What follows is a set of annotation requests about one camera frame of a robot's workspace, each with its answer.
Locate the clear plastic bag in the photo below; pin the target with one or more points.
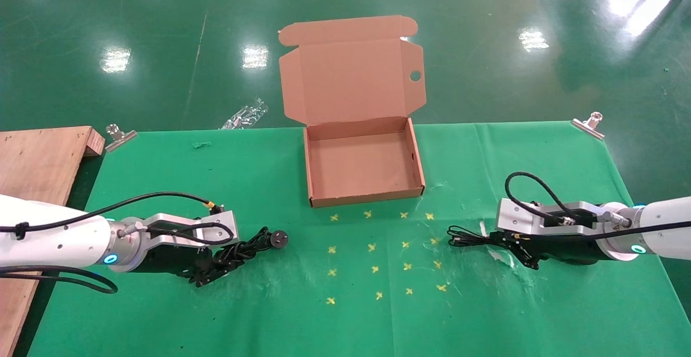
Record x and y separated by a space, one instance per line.
245 114

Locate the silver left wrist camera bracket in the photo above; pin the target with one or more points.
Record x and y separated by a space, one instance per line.
221 222

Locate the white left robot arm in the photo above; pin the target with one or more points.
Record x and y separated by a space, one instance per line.
54 243

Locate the open brown cardboard box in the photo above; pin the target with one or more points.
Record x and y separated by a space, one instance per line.
356 76

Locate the silver metal binder clamp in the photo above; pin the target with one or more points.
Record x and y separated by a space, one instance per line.
588 127
121 140

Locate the green tablecloth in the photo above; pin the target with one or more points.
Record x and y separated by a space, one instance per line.
270 319

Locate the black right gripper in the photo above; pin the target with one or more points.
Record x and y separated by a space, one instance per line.
567 249

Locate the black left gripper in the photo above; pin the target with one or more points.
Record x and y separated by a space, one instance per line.
167 260

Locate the brown wooden board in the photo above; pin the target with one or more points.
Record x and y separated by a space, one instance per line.
38 162

